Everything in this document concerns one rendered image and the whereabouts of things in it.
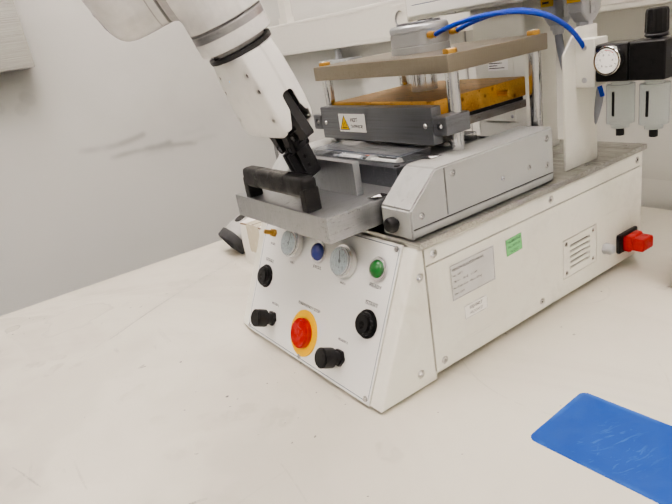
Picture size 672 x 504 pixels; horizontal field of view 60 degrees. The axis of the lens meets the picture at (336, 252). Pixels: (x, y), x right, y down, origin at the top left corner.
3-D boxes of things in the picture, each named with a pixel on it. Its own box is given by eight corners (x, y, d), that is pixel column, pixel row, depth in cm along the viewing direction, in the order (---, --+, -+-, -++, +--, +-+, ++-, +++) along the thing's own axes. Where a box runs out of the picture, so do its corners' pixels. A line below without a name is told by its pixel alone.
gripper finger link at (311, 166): (275, 136, 68) (300, 183, 71) (289, 138, 66) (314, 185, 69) (294, 122, 69) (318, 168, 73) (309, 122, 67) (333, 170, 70)
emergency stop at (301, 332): (297, 342, 79) (302, 314, 78) (313, 352, 76) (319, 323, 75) (287, 342, 78) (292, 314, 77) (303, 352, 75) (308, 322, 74)
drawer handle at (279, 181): (259, 193, 77) (253, 163, 76) (322, 208, 65) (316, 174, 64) (246, 197, 76) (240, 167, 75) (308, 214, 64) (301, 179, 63)
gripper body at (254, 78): (190, 57, 66) (239, 141, 71) (228, 51, 58) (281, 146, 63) (239, 25, 68) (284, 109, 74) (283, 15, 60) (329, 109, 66)
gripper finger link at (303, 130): (260, 75, 63) (258, 105, 68) (309, 122, 62) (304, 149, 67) (268, 70, 63) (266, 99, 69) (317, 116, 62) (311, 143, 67)
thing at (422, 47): (436, 98, 100) (428, 19, 96) (605, 95, 76) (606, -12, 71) (323, 129, 88) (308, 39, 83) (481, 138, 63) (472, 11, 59)
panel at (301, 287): (248, 326, 89) (270, 207, 87) (370, 406, 65) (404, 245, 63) (236, 326, 88) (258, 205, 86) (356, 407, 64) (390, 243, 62)
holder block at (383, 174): (392, 146, 92) (390, 130, 91) (491, 155, 76) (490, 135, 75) (306, 173, 84) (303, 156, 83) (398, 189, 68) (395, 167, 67)
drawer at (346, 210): (398, 166, 95) (393, 119, 92) (507, 180, 78) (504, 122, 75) (240, 220, 80) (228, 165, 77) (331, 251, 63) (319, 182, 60)
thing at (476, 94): (421, 106, 94) (414, 45, 91) (536, 106, 77) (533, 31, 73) (336, 129, 85) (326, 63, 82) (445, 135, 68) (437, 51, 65)
